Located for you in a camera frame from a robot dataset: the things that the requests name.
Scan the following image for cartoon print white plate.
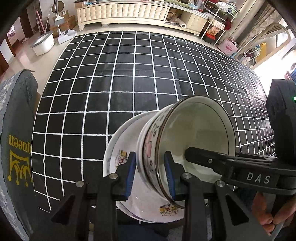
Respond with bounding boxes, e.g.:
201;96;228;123
103;110;184;223

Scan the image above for floral patterned green bowl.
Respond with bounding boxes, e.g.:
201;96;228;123
142;95;237;209

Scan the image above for cream white bowl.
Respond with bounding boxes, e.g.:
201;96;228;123
136;104;173;188

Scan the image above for person's right hand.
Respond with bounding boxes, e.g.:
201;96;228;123
251;192;295;236

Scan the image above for black white grid tablecloth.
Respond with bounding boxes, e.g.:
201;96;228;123
32;31;275;212

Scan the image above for pink tote bag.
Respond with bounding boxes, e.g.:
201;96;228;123
218;38;238;56

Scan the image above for grey queen print cloth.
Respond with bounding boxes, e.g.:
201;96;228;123
1;70;39;240

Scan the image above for arched floor mirror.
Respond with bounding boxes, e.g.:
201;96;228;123
232;23;292;70

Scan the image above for white paper roll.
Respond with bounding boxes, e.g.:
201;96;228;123
176;18;187;29

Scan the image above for white metal shelf rack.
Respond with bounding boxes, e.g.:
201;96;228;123
201;1;238;45

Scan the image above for white mop bucket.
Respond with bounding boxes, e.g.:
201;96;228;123
31;31;55;56

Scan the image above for cream tufted TV cabinet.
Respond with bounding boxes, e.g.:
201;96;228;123
74;1;208;36

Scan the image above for white dustpan with broom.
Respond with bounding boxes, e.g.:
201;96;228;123
54;0;77;44

